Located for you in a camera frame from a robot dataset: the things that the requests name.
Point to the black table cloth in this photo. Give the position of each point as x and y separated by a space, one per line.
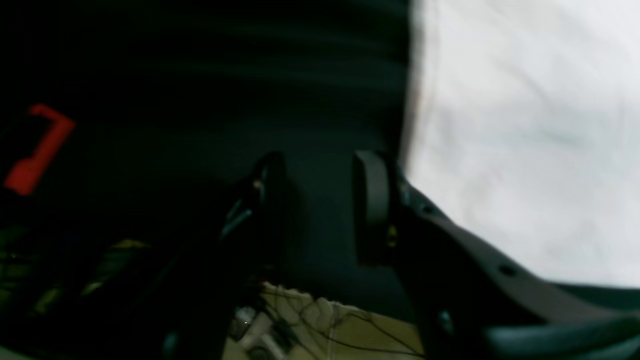
174 99

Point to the pink T-shirt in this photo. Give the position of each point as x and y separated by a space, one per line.
523 126

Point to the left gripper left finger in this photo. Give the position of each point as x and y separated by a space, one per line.
210 276

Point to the red black clamp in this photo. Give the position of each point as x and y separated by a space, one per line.
29 144

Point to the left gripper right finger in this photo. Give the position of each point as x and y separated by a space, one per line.
471 301

